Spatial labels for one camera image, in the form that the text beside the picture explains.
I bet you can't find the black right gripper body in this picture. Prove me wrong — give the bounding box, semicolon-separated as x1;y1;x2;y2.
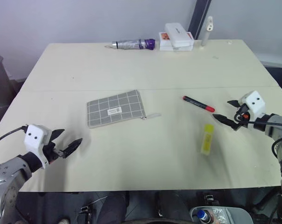
233;104;251;132

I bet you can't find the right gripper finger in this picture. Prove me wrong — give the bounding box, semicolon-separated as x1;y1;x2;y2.
211;113;238;129
226;99;241;108

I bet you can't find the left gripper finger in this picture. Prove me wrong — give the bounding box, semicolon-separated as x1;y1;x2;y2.
50;128;65;143
62;138;83;158

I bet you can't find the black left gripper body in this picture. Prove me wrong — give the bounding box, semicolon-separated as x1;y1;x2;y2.
43;139;67;164

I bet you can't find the grey checked fabric pouch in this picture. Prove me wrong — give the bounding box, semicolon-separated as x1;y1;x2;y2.
86;90;162;129

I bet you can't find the white phone box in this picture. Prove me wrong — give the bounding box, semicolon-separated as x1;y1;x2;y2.
164;22;191;48

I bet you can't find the red and black marker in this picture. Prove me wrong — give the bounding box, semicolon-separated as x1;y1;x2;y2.
182;95;216;113

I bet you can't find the dark vertical pole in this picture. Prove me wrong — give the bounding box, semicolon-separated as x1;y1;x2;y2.
190;0;212;41

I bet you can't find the white box with orange label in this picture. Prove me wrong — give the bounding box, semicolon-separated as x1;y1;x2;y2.
158;31;194;52

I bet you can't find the grey bin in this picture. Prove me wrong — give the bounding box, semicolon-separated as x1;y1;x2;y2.
189;206;253;224

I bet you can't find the blue capped bottle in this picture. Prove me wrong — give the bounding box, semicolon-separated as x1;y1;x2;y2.
197;210;211;224

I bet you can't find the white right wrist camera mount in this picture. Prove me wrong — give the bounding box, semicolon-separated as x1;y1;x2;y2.
239;91;266;121

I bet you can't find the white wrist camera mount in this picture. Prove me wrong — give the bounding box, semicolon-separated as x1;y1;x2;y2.
239;91;266;121
24;124;52;170

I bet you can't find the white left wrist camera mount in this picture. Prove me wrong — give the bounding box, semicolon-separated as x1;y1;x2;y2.
24;124;52;170

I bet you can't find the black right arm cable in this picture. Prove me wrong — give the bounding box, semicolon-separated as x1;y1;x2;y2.
233;111;282;161

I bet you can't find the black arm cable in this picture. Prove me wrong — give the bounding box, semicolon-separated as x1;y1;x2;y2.
233;111;282;161
0;126;28;149

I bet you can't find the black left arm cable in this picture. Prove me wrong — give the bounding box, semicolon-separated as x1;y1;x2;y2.
0;126;28;149

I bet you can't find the white camera post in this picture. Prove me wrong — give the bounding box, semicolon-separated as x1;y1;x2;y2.
200;16;214;50

